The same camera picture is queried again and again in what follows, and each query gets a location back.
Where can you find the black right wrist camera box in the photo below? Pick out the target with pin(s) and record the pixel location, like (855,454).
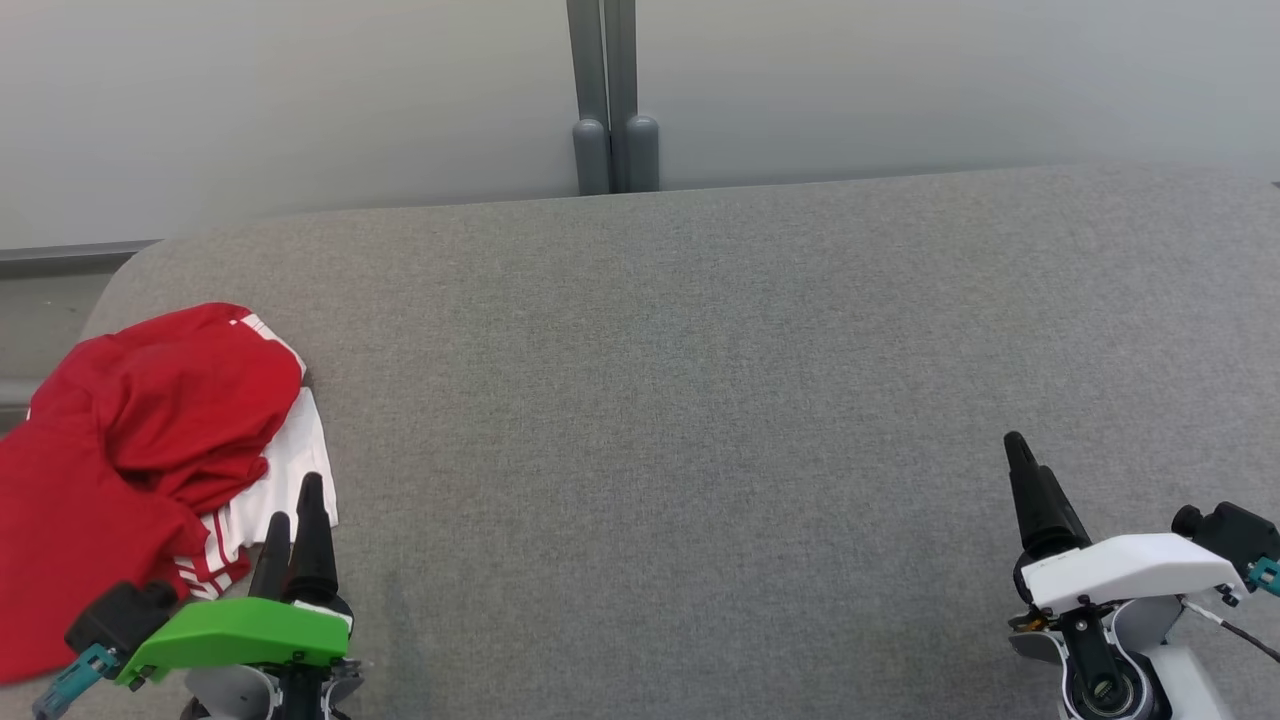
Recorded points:
(1235,535)

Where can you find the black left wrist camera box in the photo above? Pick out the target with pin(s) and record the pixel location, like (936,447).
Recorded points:
(120,615)

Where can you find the red white basketball jersey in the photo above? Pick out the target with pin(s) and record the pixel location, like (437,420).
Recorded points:
(60,540)

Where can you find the grey floor rail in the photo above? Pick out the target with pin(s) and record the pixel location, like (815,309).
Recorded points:
(70,257)

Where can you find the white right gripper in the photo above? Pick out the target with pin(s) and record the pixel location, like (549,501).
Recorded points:
(1130,570)

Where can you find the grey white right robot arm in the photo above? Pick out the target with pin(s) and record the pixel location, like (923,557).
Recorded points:
(1100,670)

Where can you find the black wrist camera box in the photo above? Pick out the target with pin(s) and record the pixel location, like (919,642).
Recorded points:
(120,615)
(1235,535)

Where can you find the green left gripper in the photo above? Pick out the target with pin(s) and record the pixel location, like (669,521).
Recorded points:
(240,630)

